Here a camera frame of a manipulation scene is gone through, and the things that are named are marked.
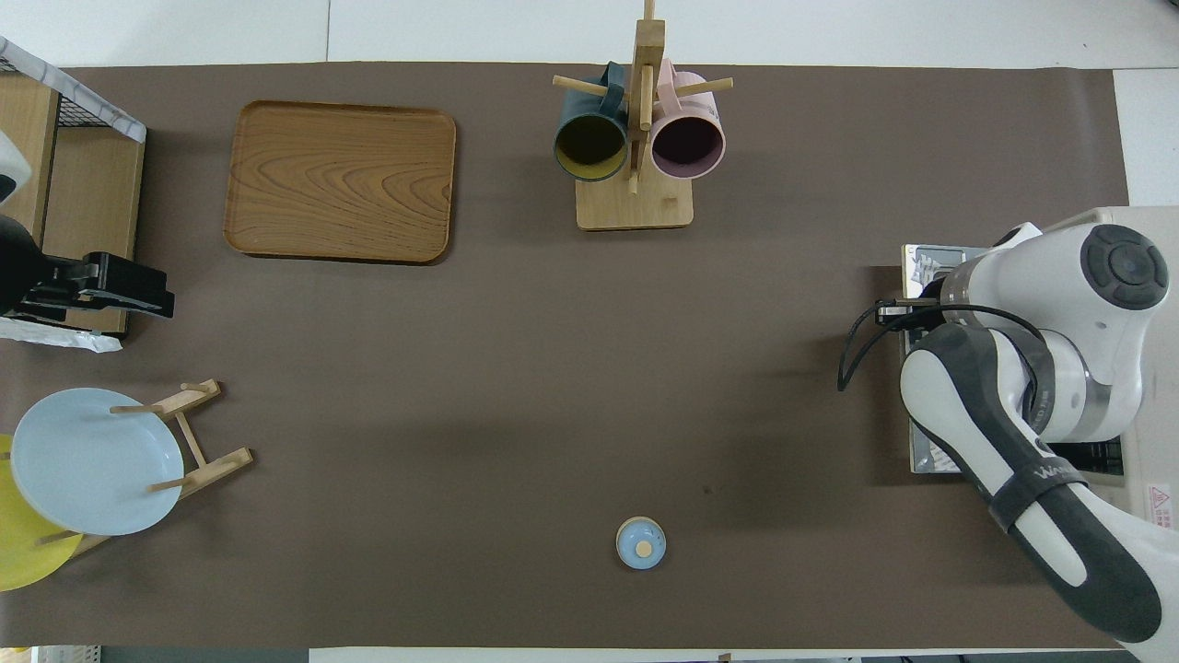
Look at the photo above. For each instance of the dark blue mug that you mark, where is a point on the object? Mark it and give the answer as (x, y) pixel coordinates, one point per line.
(590, 143)

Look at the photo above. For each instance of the pink mug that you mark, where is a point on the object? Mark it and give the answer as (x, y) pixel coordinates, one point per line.
(688, 138)

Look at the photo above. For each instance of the light blue plate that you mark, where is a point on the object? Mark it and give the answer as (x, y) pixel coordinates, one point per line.
(92, 470)

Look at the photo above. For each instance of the white rounded device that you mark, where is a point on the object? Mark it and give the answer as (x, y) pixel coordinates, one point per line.
(11, 170)

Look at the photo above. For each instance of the wooden stepped shelf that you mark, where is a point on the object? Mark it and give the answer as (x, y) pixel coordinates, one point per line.
(92, 203)

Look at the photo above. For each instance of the yellow plate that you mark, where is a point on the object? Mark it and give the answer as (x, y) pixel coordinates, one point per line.
(23, 557)

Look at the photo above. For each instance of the brown wooden tray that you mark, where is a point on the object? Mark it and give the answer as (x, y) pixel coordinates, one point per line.
(341, 184)

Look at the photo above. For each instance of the wooden mug tree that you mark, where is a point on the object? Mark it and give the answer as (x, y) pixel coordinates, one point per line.
(636, 207)

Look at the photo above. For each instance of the wooden plate rack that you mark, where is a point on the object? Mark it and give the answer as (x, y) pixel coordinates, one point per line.
(207, 468)

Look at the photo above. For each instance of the wooden shelf box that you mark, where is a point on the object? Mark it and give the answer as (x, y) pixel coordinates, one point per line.
(64, 339)

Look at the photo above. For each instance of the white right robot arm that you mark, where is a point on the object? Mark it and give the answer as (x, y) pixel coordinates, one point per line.
(1087, 285)

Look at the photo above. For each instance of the beige toaster oven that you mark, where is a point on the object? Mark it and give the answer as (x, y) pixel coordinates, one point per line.
(1156, 368)

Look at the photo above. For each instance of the brown table mat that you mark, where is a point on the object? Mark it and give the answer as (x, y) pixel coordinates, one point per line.
(516, 387)

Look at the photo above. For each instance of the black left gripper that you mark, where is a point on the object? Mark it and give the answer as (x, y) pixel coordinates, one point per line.
(64, 281)

